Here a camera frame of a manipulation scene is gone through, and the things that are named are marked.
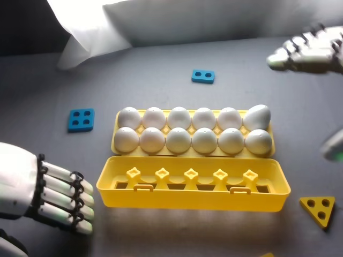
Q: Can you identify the yellow plastic egg carton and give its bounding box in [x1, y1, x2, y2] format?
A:
[95, 108, 292, 214]

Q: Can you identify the white toy egg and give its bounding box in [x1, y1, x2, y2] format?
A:
[217, 127, 245, 155]
[139, 127, 165, 153]
[117, 107, 142, 129]
[191, 107, 217, 129]
[165, 127, 192, 154]
[216, 107, 243, 130]
[141, 107, 166, 130]
[244, 128, 273, 155]
[191, 127, 218, 154]
[114, 126, 140, 153]
[242, 103, 271, 132]
[167, 106, 192, 129]

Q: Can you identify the yellow triangle three-hole block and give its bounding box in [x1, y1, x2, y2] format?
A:
[299, 196, 336, 230]

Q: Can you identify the blue four-hole block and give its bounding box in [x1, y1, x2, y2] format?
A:
[67, 108, 95, 133]

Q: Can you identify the white curtain cloth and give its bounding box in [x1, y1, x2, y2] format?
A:
[45, 0, 133, 71]

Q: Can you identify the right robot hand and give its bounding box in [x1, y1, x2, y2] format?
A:
[266, 23, 343, 163]

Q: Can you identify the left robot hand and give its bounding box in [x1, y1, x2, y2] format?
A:
[0, 141, 95, 257]

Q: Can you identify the grey table cloth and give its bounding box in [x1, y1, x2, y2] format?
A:
[0, 34, 343, 257]

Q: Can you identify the blue two-hole block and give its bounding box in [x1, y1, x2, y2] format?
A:
[191, 69, 216, 85]

